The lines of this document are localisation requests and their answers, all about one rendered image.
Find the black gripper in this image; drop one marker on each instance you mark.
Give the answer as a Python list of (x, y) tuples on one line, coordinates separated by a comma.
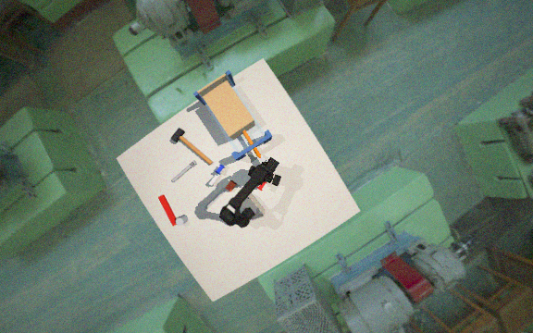
[(275, 181)]

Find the mallet with black head and wooden handle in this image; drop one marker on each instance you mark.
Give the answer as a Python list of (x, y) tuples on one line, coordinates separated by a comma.
[(178, 136)]

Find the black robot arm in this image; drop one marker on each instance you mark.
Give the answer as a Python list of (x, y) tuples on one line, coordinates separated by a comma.
[(260, 174)]

